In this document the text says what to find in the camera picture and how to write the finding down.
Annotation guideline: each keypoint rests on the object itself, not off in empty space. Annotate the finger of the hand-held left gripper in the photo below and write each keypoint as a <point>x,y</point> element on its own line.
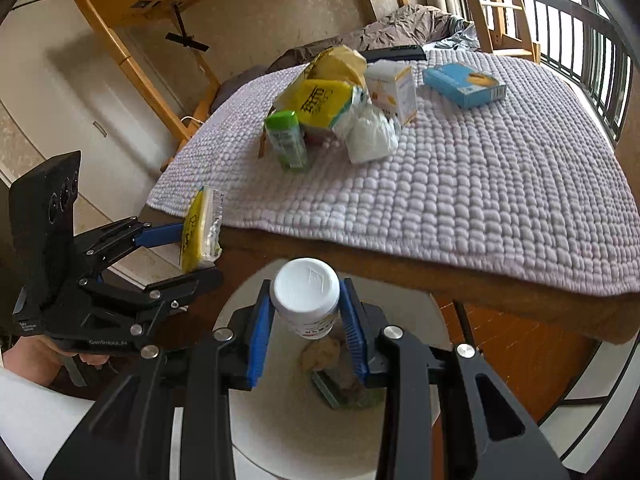
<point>195,282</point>
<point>160,235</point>

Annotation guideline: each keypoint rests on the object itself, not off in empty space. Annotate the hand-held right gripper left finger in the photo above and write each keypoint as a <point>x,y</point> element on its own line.
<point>260,340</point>

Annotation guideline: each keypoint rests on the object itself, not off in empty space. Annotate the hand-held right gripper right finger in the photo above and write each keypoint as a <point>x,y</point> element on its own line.
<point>352,340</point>

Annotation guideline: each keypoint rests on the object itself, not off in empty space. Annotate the brown paper towel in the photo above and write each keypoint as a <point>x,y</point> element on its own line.
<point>320,355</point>

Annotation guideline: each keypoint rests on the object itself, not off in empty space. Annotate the small yellow tissue pack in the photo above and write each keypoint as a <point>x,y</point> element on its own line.
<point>197,230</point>

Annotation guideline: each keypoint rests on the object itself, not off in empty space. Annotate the white plastic bottle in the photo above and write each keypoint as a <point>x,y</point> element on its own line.
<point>305,285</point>

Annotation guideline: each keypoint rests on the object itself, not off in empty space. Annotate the white round bin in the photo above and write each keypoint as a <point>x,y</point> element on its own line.
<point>300,425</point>

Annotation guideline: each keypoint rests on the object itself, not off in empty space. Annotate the person's left hand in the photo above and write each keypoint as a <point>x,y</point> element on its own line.
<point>35,360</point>

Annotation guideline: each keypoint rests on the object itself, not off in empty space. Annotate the wooden table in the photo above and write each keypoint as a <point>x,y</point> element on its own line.
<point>400,270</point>

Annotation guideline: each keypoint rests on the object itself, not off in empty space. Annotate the lavender quilted mat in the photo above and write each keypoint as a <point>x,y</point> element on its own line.
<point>475,185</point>

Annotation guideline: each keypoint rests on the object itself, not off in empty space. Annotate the crumpled white plastic bag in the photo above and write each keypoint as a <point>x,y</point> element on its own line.
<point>370,135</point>

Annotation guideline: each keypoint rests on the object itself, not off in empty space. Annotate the yellow-brown paper bag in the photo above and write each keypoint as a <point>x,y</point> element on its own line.
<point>340,62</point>

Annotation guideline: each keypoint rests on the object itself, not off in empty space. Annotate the white and orange box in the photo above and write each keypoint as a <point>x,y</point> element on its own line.
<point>395,90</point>

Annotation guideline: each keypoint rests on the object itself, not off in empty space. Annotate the light blue box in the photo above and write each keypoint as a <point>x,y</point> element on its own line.
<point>460,82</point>

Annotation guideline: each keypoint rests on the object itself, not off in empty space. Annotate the black flat device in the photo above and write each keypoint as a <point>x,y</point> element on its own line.
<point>392,52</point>

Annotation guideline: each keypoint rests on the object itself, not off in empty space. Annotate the grey duvet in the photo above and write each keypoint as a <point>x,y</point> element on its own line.
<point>400,25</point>

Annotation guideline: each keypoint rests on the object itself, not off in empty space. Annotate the light blue cloth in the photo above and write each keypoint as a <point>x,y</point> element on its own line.
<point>457,37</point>

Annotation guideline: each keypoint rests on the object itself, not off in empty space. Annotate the dark balcony railing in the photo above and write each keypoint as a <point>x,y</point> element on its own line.
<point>600,55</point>

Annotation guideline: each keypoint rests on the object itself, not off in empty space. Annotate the wooden bed frame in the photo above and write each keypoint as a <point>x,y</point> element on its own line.
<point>120,55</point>

